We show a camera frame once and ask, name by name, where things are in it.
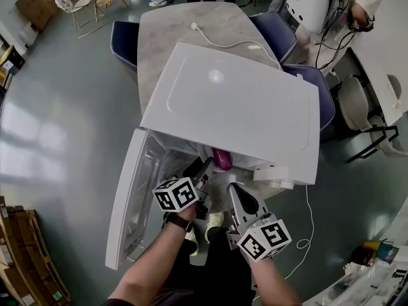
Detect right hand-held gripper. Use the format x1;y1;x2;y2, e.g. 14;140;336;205
225;183;293;263

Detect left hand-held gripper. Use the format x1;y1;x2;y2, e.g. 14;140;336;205
152;156;215;220

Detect purple eggplant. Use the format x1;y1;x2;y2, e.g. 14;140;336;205
212;149;234;172

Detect person's left forearm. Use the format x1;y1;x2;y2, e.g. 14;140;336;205
108;207;198;306

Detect person's right forearm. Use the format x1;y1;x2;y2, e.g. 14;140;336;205
249;256;303;306

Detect person's pale green shoe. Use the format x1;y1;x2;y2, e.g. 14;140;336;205
184;226;200;257
204;211;225;244

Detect black wrist watch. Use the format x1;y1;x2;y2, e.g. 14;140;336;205
163;212;194;233

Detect person's black trousers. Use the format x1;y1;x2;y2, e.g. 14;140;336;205
105;226;258;306

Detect dark blue padded chair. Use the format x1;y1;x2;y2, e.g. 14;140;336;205
110;20;140;73
282;64;337;143
249;11;298;66

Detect cluttered white workbench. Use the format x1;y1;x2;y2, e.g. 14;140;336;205
301;199;408;306

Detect stack of wooden pallets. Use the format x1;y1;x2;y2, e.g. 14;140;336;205
0;195;72;306

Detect white dome-shaped robot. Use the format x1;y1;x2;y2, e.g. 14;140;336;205
285;0;333;35

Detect white desk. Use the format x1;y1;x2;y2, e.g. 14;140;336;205
348;0;408;128

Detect black and yellow box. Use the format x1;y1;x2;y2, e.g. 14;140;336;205
0;44;26;76

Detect brown cardboard boxes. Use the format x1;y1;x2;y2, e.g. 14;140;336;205
15;0;77;33

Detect thin white cable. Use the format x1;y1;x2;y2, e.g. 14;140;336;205
283;184;316;281

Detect white power cable with plug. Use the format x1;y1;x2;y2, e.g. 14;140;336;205
190;22;282;71

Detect beige chair with black frame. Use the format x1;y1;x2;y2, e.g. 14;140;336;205
337;73;408;164

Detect white floral wire chair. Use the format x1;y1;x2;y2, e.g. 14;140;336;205
54;0;105;39

